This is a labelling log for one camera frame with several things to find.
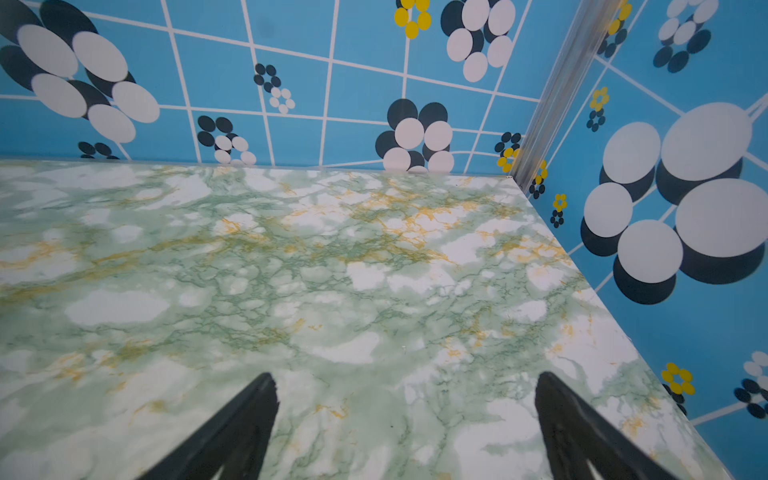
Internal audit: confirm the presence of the right corner aluminium post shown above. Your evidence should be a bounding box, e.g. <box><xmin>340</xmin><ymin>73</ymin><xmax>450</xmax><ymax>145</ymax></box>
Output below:
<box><xmin>510</xmin><ymin>0</ymin><xmax>622</xmax><ymax>188</ymax></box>

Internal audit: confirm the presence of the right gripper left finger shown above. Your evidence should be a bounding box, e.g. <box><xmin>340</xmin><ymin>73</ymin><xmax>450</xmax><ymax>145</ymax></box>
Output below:
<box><xmin>141</xmin><ymin>372</ymin><xmax>279</xmax><ymax>479</ymax></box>

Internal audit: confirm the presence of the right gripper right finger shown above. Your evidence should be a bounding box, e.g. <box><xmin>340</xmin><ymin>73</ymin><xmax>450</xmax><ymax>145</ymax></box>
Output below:
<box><xmin>535</xmin><ymin>371</ymin><xmax>674</xmax><ymax>479</ymax></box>

